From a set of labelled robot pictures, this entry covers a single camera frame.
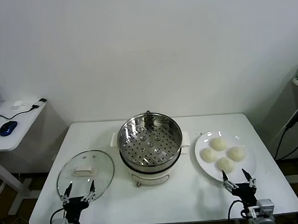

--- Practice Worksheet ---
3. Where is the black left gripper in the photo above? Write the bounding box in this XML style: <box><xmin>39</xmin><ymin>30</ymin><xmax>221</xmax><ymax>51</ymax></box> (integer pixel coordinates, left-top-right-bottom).
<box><xmin>59</xmin><ymin>179</ymin><xmax>99</xmax><ymax>224</ymax></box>

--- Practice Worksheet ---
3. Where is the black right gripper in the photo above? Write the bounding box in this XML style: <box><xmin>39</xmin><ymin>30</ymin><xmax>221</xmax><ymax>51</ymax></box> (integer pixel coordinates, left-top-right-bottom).
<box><xmin>221</xmin><ymin>167</ymin><xmax>259</xmax><ymax>210</ymax></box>

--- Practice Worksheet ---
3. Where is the white steamed baozi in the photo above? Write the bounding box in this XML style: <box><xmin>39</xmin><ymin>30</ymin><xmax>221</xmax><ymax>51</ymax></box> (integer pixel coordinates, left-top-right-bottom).
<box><xmin>226</xmin><ymin>145</ymin><xmax>247</xmax><ymax>162</ymax></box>
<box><xmin>216</xmin><ymin>157</ymin><xmax>237</xmax><ymax>174</ymax></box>
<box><xmin>210</xmin><ymin>137</ymin><xmax>228</xmax><ymax>151</ymax></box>
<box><xmin>199</xmin><ymin>148</ymin><xmax>219</xmax><ymax>163</ymax></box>

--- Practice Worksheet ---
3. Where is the stainless steel steamer basket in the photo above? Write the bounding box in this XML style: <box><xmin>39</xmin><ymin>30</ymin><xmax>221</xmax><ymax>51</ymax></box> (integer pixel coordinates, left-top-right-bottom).
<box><xmin>109</xmin><ymin>111</ymin><xmax>192</xmax><ymax>169</ymax></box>

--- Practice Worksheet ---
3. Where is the glass pot lid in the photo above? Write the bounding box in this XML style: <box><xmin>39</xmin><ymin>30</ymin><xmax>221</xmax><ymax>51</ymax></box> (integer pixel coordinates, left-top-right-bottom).
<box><xmin>54</xmin><ymin>148</ymin><xmax>116</xmax><ymax>201</ymax></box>

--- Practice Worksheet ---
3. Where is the white round plate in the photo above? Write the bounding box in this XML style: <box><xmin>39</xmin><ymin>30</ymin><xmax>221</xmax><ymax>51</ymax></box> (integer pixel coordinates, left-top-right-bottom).
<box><xmin>194</xmin><ymin>128</ymin><xmax>258</xmax><ymax>186</ymax></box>

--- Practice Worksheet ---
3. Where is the white electric pot base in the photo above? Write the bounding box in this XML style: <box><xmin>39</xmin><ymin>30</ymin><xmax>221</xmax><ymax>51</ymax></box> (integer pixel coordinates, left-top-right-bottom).
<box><xmin>119</xmin><ymin>145</ymin><xmax>191</xmax><ymax>189</ymax></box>

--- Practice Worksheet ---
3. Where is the white side table with mouse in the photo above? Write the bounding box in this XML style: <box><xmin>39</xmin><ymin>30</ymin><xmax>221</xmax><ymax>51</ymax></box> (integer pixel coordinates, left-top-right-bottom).
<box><xmin>0</xmin><ymin>98</ymin><xmax>53</xmax><ymax>215</ymax></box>

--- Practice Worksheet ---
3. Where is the blue computer mouse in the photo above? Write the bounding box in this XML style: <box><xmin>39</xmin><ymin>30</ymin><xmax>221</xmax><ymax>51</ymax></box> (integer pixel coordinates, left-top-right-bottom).
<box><xmin>0</xmin><ymin>120</ymin><xmax>18</xmax><ymax>137</ymax></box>

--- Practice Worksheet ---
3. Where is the small white object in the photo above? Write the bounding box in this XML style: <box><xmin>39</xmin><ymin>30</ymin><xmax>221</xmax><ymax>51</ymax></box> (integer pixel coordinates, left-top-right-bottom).
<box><xmin>12</xmin><ymin>100</ymin><xmax>27</xmax><ymax>110</ymax></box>

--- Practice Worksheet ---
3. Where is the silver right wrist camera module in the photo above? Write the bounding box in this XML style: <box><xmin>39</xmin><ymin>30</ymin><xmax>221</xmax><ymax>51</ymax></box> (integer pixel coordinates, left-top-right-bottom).
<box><xmin>243</xmin><ymin>198</ymin><xmax>275</xmax><ymax>222</ymax></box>

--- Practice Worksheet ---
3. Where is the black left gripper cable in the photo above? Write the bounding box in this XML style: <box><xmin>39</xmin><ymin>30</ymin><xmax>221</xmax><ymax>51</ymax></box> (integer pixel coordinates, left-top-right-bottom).
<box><xmin>48</xmin><ymin>208</ymin><xmax>68</xmax><ymax>224</ymax></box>

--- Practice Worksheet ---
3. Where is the black power adapter cable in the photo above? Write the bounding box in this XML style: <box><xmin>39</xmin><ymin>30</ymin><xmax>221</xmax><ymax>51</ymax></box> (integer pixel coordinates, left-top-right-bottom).
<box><xmin>271</xmin><ymin>110</ymin><xmax>298</xmax><ymax>161</ymax></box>

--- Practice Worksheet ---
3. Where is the black cable with usb adapter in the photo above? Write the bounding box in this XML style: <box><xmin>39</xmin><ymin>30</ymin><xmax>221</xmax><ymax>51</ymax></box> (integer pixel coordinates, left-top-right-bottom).
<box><xmin>0</xmin><ymin>98</ymin><xmax>48</xmax><ymax>120</ymax></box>

